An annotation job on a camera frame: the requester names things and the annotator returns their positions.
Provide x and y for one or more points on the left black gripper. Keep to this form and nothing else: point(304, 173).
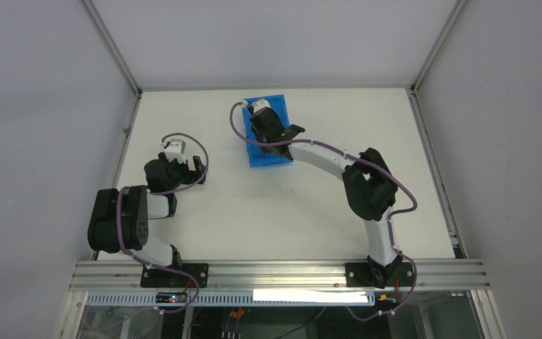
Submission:
point(189, 169)

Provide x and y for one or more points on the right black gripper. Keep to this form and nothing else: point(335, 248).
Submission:
point(262, 124)

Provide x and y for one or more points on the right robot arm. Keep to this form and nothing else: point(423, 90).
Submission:
point(370, 192)

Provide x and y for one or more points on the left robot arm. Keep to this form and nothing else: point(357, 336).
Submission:
point(120, 217)

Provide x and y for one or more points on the blue plastic bin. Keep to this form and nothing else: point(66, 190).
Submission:
point(256, 156)

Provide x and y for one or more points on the small electronics board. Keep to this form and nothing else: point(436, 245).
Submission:
point(171, 298)

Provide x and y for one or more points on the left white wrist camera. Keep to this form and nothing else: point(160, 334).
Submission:
point(174, 150)

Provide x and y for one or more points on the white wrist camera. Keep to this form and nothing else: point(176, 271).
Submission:
point(174, 150)
point(258, 105)

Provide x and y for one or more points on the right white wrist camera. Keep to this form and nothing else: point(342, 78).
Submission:
point(258, 105)

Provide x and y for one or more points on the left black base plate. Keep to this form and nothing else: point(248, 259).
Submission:
point(156, 278)

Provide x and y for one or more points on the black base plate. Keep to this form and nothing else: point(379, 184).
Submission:
point(156, 278)
point(375, 275)

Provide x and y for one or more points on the slotted cable duct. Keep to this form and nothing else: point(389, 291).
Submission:
point(256, 298)

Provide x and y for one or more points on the aluminium frame rail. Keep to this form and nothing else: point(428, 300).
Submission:
point(244, 276)

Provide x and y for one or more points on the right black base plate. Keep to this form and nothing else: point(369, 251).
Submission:
point(375, 275)

